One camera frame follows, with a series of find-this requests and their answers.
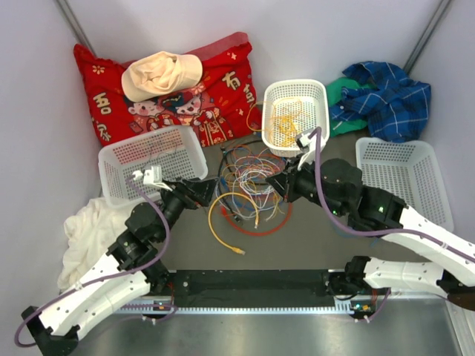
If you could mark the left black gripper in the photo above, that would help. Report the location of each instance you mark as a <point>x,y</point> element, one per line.
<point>197,191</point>

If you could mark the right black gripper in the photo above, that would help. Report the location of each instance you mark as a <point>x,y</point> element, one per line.
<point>286,184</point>

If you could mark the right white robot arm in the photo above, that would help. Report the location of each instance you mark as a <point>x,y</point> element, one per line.
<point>337,187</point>

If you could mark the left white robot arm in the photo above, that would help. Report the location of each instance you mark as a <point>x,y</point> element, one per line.
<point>130,268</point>

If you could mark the left white perforated basket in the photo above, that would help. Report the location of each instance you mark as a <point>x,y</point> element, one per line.
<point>175,148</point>

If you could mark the white perforated basket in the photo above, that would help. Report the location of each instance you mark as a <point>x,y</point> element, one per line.
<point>411,171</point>
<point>175,148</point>
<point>289,108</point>

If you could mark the centre white perforated basket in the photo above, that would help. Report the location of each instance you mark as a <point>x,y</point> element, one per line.
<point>289,108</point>

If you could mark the green cloth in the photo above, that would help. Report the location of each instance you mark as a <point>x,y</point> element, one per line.
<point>334,91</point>

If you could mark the red printed pillow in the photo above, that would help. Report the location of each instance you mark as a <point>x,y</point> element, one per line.
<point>220,107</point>

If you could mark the white crumpled cloth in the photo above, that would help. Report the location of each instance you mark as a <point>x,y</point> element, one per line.
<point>89,232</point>

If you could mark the right white perforated basket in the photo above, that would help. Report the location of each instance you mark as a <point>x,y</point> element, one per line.
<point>411,171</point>

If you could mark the beige cap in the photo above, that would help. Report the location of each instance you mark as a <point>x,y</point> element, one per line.
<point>160,74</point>

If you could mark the blue plaid shirt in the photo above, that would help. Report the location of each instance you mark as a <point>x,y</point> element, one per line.
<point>397,109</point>

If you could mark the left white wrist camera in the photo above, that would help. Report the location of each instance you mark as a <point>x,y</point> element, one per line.
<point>151,177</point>

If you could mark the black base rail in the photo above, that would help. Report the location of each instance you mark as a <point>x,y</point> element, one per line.
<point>250,288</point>

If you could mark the grey slotted cable duct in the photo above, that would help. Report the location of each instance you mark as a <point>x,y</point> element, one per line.
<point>155,307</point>

